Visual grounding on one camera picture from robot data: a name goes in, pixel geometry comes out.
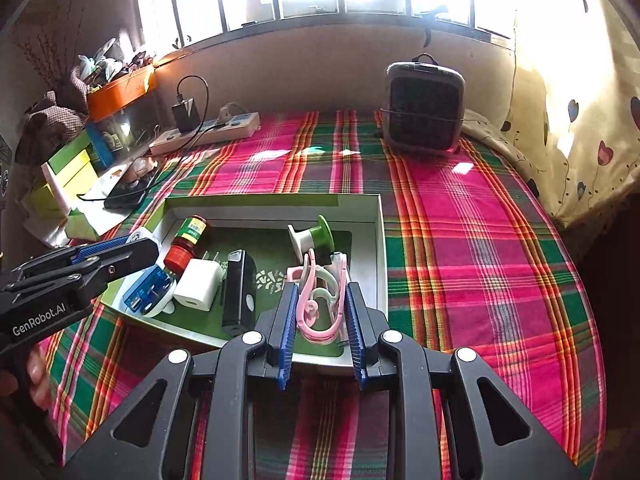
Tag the green white spool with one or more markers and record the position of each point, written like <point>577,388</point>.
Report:
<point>310,235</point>

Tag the white paper sheets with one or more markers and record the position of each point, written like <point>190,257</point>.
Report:
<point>112,217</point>

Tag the white power strip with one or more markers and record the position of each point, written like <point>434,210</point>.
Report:
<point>230,130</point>

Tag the dried twig bunch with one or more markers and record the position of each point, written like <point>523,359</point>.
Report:
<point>50,45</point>

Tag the green shallow cardboard box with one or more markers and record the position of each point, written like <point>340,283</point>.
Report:
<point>270,215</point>

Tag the orange box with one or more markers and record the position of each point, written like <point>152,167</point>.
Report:
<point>120,95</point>

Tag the cream heart print curtain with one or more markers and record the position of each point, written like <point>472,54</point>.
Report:
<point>575,110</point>

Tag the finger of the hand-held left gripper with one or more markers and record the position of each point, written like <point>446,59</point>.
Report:
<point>125,257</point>
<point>100,249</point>

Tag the blue clear plastic case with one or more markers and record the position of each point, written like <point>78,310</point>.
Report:
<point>147,290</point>

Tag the person's left hand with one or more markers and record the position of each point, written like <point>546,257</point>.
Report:
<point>39,377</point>

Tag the white charger plug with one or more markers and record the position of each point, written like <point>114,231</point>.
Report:
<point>197,282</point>

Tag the clear plastic container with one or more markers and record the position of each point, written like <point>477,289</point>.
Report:
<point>132,125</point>

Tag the brown checkered cloth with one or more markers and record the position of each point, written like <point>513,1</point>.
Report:
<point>50,122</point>

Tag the black smartphone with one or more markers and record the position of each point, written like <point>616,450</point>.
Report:
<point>132,185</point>

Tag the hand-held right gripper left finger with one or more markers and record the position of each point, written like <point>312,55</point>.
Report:
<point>286,330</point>

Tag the blue box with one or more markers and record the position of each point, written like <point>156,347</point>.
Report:
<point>100,145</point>

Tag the pink green plaid blanket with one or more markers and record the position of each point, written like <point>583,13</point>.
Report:
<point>475,270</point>

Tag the black oval light device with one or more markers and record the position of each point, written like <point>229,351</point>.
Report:
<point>239,290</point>

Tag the red-capped green label bottle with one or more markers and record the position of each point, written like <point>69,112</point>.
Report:
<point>186,245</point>

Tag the pile of grey green oddments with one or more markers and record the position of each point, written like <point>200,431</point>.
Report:
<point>110,65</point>

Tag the green cloth pouch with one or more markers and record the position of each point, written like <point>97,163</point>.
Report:
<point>82,225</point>

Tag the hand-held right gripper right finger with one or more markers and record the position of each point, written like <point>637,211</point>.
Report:
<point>356,330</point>

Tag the green white box stack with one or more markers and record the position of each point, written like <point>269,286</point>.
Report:
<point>75,170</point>

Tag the grey space heater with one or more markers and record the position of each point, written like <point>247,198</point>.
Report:
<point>425,105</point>

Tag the black charger adapter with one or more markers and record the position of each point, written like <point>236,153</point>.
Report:
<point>186,116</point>

